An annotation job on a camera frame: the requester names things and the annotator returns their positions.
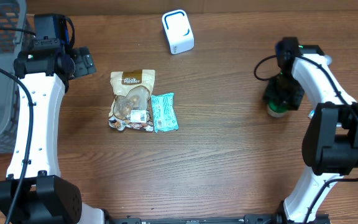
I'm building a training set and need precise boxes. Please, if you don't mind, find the green white Knorr jar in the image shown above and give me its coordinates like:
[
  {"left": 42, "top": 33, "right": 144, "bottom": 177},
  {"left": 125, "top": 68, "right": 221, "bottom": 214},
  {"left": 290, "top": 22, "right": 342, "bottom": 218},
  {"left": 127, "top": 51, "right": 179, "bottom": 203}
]
[{"left": 267, "top": 102, "right": 288, "bottom": 118}]

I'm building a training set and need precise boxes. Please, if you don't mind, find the white barcode scanner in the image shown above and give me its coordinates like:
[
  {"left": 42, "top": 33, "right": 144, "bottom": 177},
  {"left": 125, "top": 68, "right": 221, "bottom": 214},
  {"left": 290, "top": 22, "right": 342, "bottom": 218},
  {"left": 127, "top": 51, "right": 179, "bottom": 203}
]
[{"left": 162, "top": 9, "right": 195, "bottom": 55}]

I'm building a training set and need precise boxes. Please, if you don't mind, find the brown white snack bag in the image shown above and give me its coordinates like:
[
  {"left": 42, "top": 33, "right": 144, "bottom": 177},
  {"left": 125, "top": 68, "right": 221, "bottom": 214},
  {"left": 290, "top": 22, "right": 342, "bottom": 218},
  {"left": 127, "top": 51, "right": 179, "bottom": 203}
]
[{"left": 109, "top": 70, "right": 155, "bottom": 132}]

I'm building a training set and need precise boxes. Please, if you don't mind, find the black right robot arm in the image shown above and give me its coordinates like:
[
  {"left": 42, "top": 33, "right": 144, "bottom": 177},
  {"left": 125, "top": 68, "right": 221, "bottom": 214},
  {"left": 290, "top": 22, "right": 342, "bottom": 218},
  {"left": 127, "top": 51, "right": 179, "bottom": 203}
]
[{"left": 262, "top": 37, "right": 358, "bottom": 223}]

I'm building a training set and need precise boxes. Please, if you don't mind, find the yellow Vim bottle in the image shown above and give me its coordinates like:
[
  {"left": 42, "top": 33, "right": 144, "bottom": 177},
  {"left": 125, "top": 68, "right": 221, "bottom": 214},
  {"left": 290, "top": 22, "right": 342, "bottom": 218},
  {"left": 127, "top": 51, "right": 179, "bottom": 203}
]
[{"left": 324, "top": 55, "right": 333, "bottom": 65}]

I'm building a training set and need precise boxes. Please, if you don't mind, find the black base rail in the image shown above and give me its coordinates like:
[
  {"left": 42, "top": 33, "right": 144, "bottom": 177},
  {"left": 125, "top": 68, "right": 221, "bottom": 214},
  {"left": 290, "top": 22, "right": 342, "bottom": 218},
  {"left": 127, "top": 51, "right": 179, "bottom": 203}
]
[{"left": 106, "top": 213, "right": 294, "bottom": 224}]

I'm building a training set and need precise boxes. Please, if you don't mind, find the teal wet wipes packet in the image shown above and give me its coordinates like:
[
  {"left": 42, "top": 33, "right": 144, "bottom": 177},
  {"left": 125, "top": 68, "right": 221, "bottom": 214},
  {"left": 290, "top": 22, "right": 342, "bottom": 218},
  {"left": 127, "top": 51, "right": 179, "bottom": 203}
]
[{"left": 151, "top": 93, "right": 178, "bottom": 133}]

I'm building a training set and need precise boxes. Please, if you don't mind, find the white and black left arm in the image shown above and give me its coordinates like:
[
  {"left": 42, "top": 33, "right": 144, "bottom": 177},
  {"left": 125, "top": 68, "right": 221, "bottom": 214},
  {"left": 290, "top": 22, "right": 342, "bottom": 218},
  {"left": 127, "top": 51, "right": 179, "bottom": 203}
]
[{"left": 0, "top": 14, "right": 111, "bottom": 223}]

